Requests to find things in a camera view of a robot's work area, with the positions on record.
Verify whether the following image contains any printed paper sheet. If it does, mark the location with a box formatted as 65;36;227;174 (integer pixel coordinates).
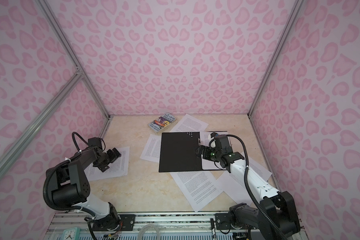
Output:
170;171;223;212
170;114;209;133
200;132;223;171
85;147;130;181
217;158;272;205
140;135;162;163

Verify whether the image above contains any white and black folder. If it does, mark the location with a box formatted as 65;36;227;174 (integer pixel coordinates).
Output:
159;131;228;173

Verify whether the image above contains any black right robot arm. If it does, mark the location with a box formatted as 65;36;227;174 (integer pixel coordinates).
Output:
195;132;301;240

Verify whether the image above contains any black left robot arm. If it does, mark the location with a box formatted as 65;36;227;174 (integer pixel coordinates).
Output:
43;132;122;231

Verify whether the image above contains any colourful paperback book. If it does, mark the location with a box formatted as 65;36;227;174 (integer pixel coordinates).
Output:
148;113;177;135

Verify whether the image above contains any black marker pen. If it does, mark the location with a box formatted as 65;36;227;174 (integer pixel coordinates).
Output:
210;218;217;240

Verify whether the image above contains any small teal alarm clock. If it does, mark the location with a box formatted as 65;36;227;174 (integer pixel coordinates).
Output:
61;227;81;240

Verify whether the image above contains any clear plastic tube loop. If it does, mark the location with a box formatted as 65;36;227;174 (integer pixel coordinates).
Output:
137;223;162;240

